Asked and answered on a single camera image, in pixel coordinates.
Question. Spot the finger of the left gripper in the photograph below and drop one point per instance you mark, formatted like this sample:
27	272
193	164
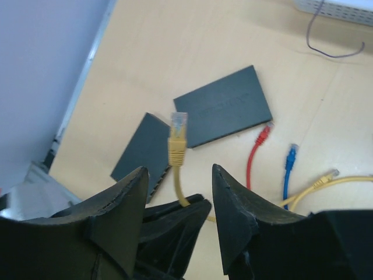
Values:
168	237

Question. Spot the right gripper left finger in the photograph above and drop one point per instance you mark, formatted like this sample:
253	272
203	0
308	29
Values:
95	239

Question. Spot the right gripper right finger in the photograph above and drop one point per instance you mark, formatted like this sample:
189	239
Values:
260	240

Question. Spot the white plastic basket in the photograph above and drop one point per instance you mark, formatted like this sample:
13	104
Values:
355	11

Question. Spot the black network switch lower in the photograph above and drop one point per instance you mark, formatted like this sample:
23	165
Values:
147	148

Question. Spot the black network switch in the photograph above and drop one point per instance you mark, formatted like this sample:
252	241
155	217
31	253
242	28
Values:
147	148
226	106

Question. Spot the black network switch upper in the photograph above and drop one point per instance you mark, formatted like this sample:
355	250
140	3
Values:
226	106

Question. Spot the aluminium frame rail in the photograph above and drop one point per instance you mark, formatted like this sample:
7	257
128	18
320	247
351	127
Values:
47	48

